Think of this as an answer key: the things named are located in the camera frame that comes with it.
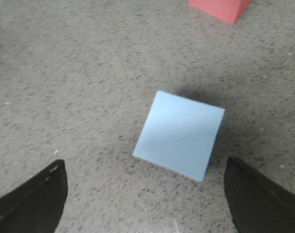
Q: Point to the light blue foam cube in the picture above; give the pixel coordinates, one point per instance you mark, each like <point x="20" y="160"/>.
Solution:
<point x="179" y="134"/>

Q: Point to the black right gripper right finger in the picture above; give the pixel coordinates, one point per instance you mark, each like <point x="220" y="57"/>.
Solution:
<point x="256" y="203"/>

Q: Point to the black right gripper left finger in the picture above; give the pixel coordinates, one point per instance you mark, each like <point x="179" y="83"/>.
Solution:
<point x="37" y="205"/>

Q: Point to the red textured foam cube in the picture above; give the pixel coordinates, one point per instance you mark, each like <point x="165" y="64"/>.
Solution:
<point x="226" y="10"/>

